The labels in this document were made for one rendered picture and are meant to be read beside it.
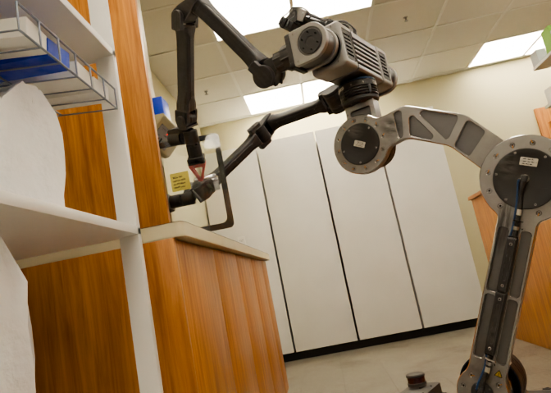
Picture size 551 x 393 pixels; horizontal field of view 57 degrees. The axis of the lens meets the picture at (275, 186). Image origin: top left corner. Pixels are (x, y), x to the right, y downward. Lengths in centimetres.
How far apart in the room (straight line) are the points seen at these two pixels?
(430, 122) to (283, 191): 362
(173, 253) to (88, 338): 30
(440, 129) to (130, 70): 125
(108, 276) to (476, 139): 110
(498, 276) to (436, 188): 375
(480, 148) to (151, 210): 120
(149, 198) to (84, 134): 38
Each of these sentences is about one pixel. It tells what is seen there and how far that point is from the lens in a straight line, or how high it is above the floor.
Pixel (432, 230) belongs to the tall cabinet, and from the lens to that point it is 521.
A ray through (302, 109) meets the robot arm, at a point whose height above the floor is 144.
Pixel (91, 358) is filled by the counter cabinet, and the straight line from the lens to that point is 142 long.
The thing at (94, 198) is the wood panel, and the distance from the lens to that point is 211.
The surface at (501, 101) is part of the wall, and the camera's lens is 616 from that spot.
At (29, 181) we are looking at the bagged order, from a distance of 95.
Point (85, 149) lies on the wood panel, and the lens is 217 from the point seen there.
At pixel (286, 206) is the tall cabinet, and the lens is 514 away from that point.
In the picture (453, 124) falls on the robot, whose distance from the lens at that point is 164.
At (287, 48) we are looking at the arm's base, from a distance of 170.
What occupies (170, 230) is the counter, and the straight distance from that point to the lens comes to 135.
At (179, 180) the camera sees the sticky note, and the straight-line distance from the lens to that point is 211.
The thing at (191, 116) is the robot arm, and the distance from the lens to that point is 200.
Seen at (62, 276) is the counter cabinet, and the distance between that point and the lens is 145.
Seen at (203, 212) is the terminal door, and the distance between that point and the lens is 207.
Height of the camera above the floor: 73
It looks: 11 degrees up
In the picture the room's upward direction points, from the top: 11 degrees counter-clockwise
